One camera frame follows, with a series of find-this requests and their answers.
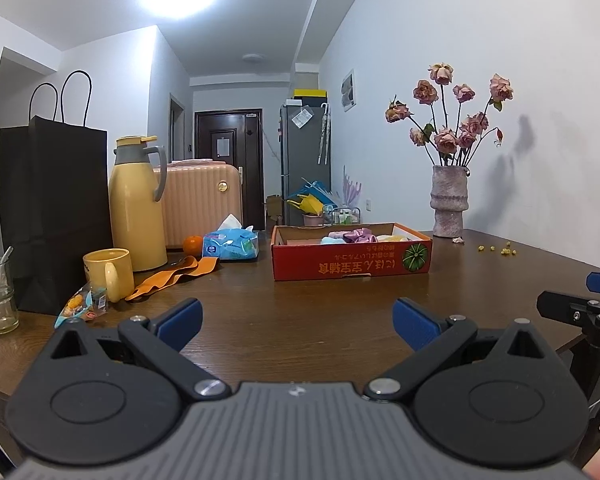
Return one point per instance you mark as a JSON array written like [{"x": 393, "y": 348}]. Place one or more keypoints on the blue tissue pack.
[{"x": 230, "y": 245}]

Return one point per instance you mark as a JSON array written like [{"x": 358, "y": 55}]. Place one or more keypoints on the orange cloth strip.
[{"x": 167, "y": 277}]

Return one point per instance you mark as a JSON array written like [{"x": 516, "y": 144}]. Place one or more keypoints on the white paper notice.
[{"x": 223, "y": 148}]

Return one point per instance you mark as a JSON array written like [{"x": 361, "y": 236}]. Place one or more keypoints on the brown cardboard box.
[{"x": 274, "y": 210}]

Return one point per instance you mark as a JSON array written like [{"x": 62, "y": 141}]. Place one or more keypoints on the pink suitcase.
[{"x": 202, "y": 205}]

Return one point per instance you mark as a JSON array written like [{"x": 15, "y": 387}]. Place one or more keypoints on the tangerine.
[{"x": 192, "y": 245}]

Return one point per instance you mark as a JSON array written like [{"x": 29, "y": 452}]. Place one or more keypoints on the paper in clear sleeve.
[{"x": 301, "y": 119}]

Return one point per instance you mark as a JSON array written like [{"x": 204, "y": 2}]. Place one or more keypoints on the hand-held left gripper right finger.
[{"x": 417, "y": 324}]

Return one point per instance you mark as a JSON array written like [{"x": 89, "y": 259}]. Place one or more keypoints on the red cardboard box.
[{"x": 340, "y": 260}]

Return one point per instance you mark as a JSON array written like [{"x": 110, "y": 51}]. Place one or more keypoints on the grey fridge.
[{"x": 302, "y": 165}]

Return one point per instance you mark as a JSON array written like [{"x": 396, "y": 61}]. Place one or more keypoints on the yellow black box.
[{"x": 310, "y": 96}]

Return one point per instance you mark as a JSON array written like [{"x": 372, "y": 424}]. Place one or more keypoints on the small ceiling lamp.
[{"x": 253, "y": 57}]

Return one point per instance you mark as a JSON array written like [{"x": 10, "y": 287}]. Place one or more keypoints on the interior doorway frame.
[{"x": 176, "y": 127}]

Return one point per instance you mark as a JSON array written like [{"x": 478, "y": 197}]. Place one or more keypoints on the blue and yellow plastic items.
[{"x": 310, "y": 200}]

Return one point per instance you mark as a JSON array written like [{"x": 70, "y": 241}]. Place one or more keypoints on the scattered yellow petals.
[{"x": 505, "y": 250}]

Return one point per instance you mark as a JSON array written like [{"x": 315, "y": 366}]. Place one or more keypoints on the purple fuzzy cloth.
[{"x": 339, "y": 234}]

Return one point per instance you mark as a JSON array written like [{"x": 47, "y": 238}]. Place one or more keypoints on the purple reed decor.
[{"x": 352, "y": 187}]

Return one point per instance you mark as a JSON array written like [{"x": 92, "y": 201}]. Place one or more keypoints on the black paper bag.
[{"x": 55, "y": 220}]

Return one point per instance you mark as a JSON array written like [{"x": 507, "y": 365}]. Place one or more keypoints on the dried pink roses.
[{"x": 447, "y": 135}]

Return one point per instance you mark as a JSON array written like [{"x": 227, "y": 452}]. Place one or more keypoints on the blue plush toy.
[{"x": 331, "y": 241}]

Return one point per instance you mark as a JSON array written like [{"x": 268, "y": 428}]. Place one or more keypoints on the pink flower pot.
[{"x": 312, "y": 220}]

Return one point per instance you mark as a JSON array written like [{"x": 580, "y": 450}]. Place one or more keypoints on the textured pink vase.
[{"x": 449, "y": 200}]

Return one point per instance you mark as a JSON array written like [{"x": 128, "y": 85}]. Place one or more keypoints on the lilac fuzzy headband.
[{"x": 361, "y": 235}]

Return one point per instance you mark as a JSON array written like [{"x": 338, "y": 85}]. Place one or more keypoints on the colourful snack packet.
[{"x": 80, "y": 307}]

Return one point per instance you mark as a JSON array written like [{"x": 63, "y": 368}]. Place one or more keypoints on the hanging white umbrellas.
[{"x": 324, "y": 135}]

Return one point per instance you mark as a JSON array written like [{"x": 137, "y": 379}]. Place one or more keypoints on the yellow mug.
[{"x": 107, "y": 272}]

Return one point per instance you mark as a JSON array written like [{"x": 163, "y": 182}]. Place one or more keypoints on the dark entrance door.
[{"x": 227, "y": 180}]

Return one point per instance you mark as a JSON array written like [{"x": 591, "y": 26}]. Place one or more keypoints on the wall picture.
[{"x": 348, "y": 90}]

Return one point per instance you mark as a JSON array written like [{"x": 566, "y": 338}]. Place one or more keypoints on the yellow thermos jug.
[{"x": 135, "y": 210}]

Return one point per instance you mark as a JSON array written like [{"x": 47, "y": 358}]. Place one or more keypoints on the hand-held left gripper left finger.
[{"x": 180, "y": 324}]

